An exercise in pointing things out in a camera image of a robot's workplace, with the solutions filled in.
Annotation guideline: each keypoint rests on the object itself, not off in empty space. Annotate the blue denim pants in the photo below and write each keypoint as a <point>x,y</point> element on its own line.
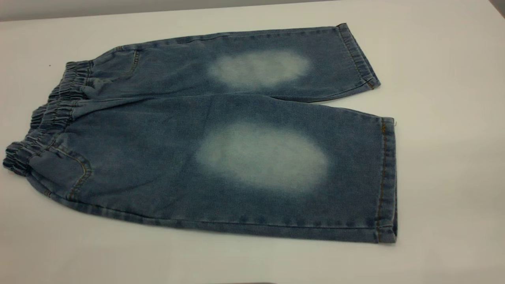
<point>158,150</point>

